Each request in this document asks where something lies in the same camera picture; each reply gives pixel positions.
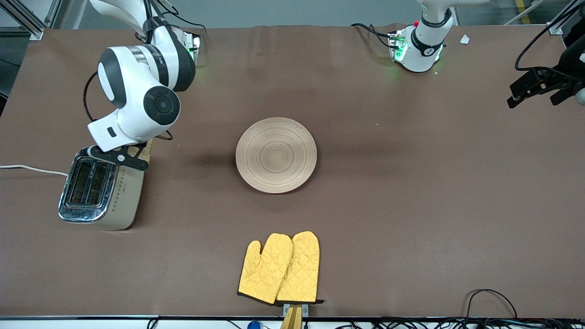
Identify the white paper scrap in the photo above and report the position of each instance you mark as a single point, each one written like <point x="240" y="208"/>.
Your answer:
<point x="465" y="39"/>

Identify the wooden stick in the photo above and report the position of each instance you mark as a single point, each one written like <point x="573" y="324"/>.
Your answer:
<point x="292" y="320"/>

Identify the brown bread slice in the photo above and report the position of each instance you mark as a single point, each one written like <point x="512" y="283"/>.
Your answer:
<point x="146" y="150"/>

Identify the aluminium frame profile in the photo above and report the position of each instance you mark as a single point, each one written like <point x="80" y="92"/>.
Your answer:
<point x="560" y="20"/>
<point x="27" y="25"/>

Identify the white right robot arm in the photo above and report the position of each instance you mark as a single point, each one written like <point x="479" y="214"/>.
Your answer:
<point x="137" y="91"/>

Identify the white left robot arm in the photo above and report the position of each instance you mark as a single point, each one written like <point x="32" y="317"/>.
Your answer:
<point x="422" y="50"/>

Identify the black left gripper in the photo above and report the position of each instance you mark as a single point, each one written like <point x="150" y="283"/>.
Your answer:
<point x="560" y="78"/>

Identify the brown table cover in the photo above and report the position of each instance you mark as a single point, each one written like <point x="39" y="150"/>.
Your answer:
<point x="365" y="228"/>

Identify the yellow quilted oven mitt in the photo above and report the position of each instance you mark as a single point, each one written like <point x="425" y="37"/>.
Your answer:
<point x="301" y="269"/>
<point x="263" y="269"/>

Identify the grey metal bracket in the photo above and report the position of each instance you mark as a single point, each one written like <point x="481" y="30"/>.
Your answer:
<point x="305" y="309"/>

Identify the beige chrome two-slot toaster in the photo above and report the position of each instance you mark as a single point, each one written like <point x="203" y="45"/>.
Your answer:
<point x="123" y="201"/>

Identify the round wooden plate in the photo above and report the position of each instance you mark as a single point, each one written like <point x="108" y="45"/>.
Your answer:
<point x="276" y="155"/>

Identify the blue round object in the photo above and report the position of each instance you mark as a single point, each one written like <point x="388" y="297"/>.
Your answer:
<point x="253" y="325"/>

